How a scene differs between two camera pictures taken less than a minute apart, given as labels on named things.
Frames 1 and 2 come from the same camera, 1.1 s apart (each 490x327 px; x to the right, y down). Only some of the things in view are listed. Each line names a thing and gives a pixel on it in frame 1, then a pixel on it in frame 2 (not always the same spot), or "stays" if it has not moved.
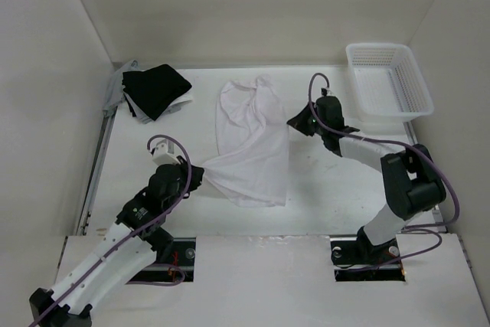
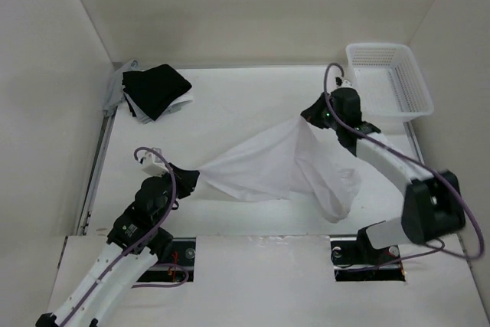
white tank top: x=253 y=137 → x=299 y=161
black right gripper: x=300 y=119 → x=311 y=113
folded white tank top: x=186 y=97 stays
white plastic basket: x=388 y=84 stays
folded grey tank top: x=117 y=87 stays
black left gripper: x=199 y=172 stays
